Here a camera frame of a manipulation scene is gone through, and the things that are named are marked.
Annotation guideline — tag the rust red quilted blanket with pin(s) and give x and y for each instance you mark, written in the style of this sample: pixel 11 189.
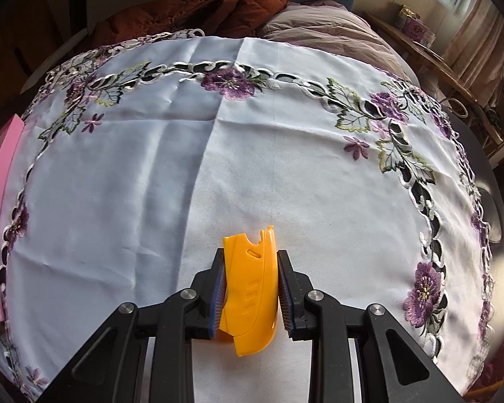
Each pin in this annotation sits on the rust red quilted blanket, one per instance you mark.
pixel 218 8

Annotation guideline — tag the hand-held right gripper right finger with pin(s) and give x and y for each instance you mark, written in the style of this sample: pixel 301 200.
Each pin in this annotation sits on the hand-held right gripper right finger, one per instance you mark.
pixel 284 298

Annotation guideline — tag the purple patterned box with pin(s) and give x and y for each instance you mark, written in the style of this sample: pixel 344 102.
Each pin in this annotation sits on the purple patterned box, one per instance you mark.
pixel 416 25

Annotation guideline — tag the yellow curved plastic piece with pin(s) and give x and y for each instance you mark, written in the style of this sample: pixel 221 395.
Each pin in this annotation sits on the yellow curved plastic piece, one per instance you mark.
pixel 248 285

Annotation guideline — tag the wooden window ledge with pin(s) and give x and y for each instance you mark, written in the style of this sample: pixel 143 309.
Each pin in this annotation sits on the wooden window ledge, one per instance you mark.
pixel 428 58

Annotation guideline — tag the embroidered white floral tablecloth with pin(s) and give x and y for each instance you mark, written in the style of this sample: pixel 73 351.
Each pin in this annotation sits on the embroidered white floral tablecloth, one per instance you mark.
pixel 151 176

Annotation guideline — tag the beige pillow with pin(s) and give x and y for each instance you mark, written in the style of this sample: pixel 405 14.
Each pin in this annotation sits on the beige pillow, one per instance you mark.
pixel 327 25

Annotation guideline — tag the beige curtain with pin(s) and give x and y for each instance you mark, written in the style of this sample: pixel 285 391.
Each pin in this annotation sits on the beige curtain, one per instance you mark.
pixel 474 42

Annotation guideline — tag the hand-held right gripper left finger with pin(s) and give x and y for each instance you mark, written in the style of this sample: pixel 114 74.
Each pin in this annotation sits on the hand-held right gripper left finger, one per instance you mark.
pixel 218 298

